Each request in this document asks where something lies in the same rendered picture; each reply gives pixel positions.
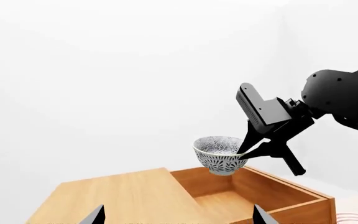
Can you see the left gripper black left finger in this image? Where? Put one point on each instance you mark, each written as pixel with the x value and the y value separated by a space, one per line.
pixel 97 216

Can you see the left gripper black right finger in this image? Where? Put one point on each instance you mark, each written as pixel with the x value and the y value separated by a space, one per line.
pixel 261 217

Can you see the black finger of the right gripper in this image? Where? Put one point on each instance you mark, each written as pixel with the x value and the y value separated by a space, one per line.
pixel 261 150
pixel 250 137

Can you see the white bowl dark floral pattern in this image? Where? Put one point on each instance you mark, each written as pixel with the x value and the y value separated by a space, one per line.
pixel 217 161

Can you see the open wooden drawer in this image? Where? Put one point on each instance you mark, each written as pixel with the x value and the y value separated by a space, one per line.
pixel 259 189

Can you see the white plate with red rings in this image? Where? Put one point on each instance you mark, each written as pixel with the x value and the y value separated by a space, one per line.
pixel 357 218

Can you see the dark grey wrist camera box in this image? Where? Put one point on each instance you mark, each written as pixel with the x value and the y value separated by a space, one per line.
pixel 259 107

